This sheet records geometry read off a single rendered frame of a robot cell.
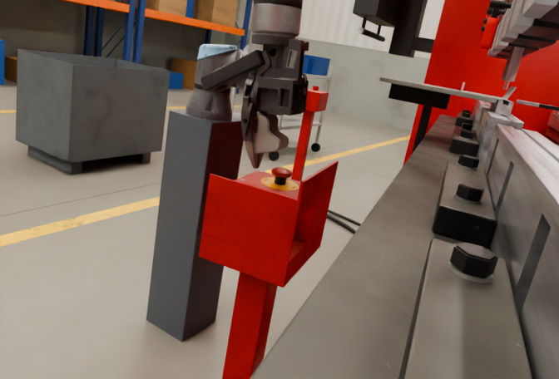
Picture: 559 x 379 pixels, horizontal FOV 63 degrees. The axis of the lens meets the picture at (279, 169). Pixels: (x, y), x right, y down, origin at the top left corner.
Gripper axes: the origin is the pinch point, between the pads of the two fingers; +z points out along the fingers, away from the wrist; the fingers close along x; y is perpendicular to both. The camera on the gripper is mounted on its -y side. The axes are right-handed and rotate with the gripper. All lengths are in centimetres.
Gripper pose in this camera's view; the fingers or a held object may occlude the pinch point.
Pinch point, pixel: (252, 159)
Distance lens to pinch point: 75.8
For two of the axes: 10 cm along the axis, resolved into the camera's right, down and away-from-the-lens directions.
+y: 9.2, 1.7, -3.5
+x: 3.8, -1.7, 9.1
